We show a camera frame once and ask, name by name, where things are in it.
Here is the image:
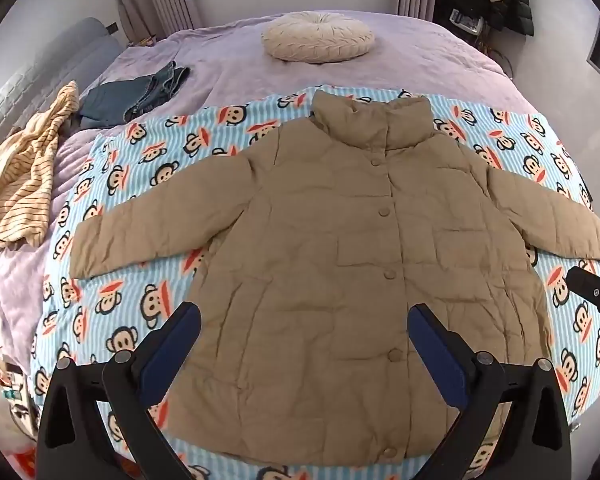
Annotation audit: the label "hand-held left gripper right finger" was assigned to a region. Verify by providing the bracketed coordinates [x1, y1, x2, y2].
[407, 302, 576, 480]

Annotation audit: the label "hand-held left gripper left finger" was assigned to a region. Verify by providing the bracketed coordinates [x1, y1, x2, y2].
[37, 302, 202, 480]

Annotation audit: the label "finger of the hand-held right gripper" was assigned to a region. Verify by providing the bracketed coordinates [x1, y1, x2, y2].
[565, 266, 600, 332]

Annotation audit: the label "tan puffer jacket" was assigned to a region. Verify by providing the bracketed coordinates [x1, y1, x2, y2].
[69, 87, 600, 473]

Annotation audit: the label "monkey print striped blanket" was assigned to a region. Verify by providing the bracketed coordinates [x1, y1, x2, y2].
[30, 85, 600, 480]

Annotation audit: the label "yellow striped garment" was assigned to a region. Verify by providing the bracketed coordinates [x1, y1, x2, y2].
[0, 81, 81, 248]

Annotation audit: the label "blue jeans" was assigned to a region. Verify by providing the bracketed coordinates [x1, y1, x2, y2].
[77, 61, 191, 128]

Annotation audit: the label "purple bed cover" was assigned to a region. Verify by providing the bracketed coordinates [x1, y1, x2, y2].
[0, 9, 536, 361]

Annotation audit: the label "grey padded headboard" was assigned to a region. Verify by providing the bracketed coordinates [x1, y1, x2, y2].
[0, 17, 131, 161]

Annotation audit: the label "round cream cushion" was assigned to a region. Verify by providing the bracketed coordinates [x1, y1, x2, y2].
[261, 11, 376, 64]

